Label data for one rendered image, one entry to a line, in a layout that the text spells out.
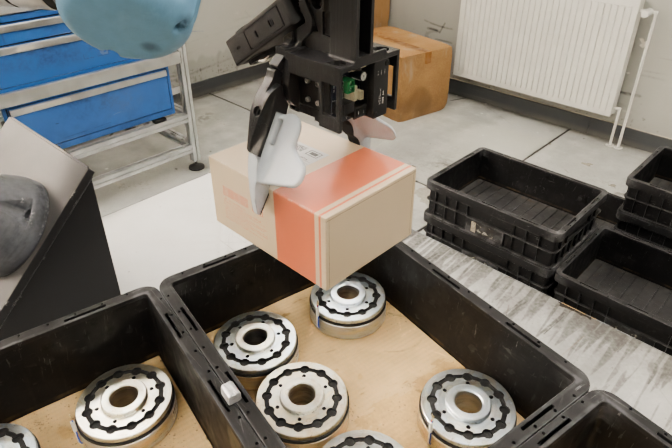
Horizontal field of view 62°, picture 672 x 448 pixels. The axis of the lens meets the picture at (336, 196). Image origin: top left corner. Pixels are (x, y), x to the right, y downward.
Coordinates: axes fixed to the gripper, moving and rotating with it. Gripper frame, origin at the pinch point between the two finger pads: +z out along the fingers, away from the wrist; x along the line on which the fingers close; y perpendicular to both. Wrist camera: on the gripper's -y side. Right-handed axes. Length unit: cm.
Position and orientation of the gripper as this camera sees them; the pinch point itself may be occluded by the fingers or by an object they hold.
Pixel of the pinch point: (310, 182)
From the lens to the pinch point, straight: 54.7
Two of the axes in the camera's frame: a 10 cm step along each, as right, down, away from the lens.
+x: 7.0, -3.7, 6.1
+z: 0.0, 8.5, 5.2
